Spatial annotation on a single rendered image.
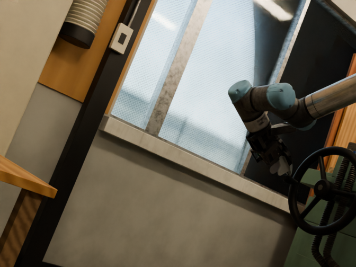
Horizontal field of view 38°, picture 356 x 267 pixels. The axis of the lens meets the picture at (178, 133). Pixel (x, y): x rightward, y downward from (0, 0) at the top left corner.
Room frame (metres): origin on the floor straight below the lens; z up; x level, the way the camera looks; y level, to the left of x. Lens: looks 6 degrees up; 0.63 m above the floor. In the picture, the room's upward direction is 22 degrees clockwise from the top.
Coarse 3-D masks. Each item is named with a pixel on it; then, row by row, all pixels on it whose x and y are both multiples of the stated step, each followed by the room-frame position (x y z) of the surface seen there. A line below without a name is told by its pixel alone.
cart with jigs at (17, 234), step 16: (0, 160) 1.51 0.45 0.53; (0, 176) 1.21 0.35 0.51; (16, 176) 1.23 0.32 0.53; (32, 176) 1.38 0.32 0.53; (32, 192) 1.28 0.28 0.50; (48, 192) 1.28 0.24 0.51; (16, 208) 1.29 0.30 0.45; (32, 208) 1.29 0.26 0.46; (16, 224) 1.28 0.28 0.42; (0, 240) 1.30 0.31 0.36; (16, 240) 1.29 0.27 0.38; (0, 256) 1.27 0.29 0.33; (16, 256) 1.29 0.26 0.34
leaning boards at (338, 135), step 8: (352, 64) 3.25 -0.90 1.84; (352, 72) 3.26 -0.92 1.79; (352, 104) 3.26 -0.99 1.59; (336, 112) 3.24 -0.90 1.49; (344, 112) 3.25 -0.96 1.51; (352, 112) 3.27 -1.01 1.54; (336, 120) 3.24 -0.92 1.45; (344, 120) 3.24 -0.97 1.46; (352, 120) 3.28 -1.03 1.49; (336, 128) 3.26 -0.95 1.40; (344, 128) 3.25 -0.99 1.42; (352, 128) 3.29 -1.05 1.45; (328, 136) 3.23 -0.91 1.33; (336, 136) 3.24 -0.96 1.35; (344, 136) 3.26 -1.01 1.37; (352, 136) 3.30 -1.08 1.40; (328, 144) 3.24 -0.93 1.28; (336, 144) 3.23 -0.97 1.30; (344, 144) 3.27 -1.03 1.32; (328, 160) 3.24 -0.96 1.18; (336, 160) 3.25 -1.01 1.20; (328, 168) 3.22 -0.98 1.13; (312, 192) 3.21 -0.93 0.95; (304, 208) 3.22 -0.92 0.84
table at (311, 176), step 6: (306, 174) 1.90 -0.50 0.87; (312, 174) 1.88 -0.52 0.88; (318, 174) 1.85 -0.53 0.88; (330, 174) 1.81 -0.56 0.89; (306, 180) 1.89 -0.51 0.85; (312, 180) 1.87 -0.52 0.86; (318, 180) 1.85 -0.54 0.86; (330, 180) 1.68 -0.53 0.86; (312, 186) 1.91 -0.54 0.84; (342, 186) 1.63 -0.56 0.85; (354, 186) 1.59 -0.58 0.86; (354, 192) 1.61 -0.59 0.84
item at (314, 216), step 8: (312, 200) 1.84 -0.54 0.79; (320, 200) 1.81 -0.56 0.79; (320, 208) 1.80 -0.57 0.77; (336, 208) 1.74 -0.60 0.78; (312, 216) 1.82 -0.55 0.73; (320, 216) 1.79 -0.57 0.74; (328, 224) 1.75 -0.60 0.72; (352, 224) 1.67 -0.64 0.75; (344, 232) 1.69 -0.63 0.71; (352, 232) 1.66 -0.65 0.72
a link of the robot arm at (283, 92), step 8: (256, 88) 1.45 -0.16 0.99; (264, 88) 1.42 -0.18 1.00; (272, 88) 1.40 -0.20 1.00; (280, 88) 1.38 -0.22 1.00; (288, 88) 1.39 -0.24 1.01; (256, 96) 1.43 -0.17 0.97; (264, 96) 1.41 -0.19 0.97; (272, 96) 1.39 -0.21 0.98; (280, 96) 1.38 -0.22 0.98; (288, 96) 1.39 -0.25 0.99; (256, 104) 1.44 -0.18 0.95; (264, 104) 1.42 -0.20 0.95; (272, 104) 1.40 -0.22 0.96; (280, 104) 1.39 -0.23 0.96; (288, 104) 1.39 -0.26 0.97; (296, 104) 1.45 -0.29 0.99; (272, 112) 1.45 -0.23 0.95; (280, 112) 1.44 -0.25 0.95; (288, 112) 1.44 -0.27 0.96
